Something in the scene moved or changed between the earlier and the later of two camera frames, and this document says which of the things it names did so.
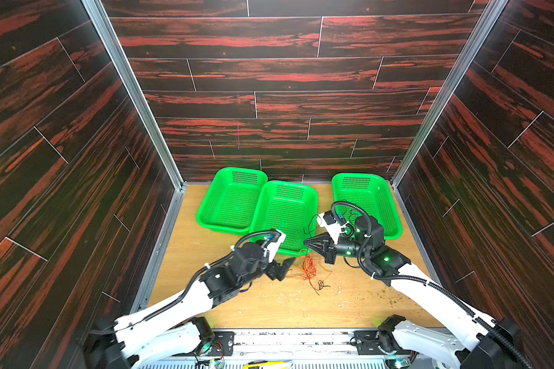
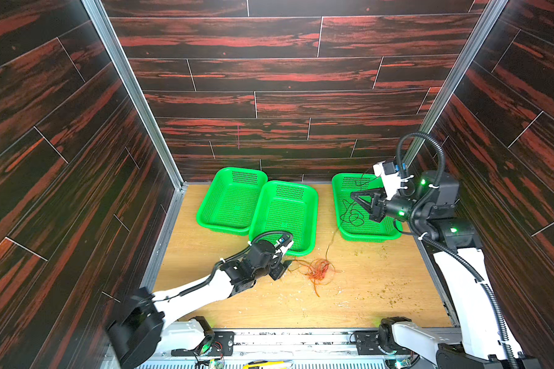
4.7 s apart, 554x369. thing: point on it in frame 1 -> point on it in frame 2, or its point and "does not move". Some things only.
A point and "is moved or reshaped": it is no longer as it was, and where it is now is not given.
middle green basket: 292,207 does not move
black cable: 311,231 -> 350,211
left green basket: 229,204 does not move
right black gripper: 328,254 -> 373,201
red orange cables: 308,267 is moved or reshaped
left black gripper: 282,270 does not move
